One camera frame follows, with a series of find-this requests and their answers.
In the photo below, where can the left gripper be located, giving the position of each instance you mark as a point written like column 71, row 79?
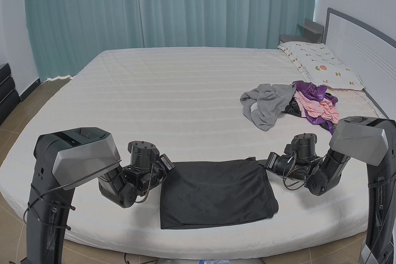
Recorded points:
column 161, row 170

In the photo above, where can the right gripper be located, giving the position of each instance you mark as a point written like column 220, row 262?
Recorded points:
column 278, row 163

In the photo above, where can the black T-shirt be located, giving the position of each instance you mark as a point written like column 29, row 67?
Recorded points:
column 213, row 191

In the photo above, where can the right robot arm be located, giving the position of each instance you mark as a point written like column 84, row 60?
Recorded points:
column 362, row 142

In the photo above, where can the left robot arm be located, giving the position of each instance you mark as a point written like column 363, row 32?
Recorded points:
column 77, row 157

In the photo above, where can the pile of clothes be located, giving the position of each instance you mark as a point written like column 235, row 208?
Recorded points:
column 315, row 105

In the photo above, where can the bed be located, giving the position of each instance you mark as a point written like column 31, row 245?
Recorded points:
column 154, row 95

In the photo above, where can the grey garment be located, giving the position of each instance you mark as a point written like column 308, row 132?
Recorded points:
column 269, row 102

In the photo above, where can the white printed pillow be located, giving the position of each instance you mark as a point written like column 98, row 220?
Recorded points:
column 321, row 66

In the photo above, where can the grey bedside table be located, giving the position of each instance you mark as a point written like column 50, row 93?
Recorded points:
column 304, row 30

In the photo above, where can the black chest of drawers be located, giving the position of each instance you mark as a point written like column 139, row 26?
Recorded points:
column 6, row 92

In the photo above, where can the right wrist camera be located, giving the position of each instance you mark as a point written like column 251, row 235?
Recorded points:
column 288, row 150

